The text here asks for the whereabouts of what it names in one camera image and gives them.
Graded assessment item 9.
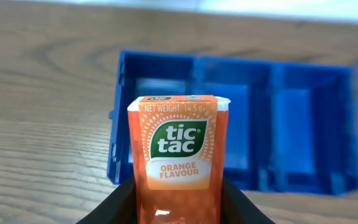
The blue tray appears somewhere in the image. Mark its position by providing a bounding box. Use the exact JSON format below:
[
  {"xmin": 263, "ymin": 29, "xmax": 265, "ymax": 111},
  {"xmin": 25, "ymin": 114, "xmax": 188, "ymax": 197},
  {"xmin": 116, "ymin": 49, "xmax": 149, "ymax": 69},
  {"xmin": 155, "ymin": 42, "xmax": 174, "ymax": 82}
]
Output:
[{"xmin": 106, "ymin": 49, "xmax": 358, "ymax": 196}]

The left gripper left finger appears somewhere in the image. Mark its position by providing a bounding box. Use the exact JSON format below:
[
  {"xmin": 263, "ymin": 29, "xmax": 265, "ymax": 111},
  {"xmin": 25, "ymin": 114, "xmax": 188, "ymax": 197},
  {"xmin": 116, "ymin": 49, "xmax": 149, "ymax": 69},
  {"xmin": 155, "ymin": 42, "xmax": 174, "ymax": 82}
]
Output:
[{"xmin": 75, "ymin": 175, "xmax": 139, "ymax": 224}]

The orange candy box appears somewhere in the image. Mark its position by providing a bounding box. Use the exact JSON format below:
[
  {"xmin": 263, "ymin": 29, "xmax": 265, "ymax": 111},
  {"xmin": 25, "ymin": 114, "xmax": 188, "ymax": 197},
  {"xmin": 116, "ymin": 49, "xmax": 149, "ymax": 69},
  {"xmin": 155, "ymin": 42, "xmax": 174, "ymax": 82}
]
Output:
[{"xmin": 127, "ymin": 95, "xmax": 231, "ymax": 224}]

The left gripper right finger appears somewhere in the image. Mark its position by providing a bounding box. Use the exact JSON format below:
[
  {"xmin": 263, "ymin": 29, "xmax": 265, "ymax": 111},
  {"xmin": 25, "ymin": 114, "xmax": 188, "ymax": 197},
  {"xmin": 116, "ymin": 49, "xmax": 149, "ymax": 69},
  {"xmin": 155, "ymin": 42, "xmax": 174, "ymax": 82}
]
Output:
[{"xmin": 221, "ymin": 176, "xmax": 277, "ymax": 224}]

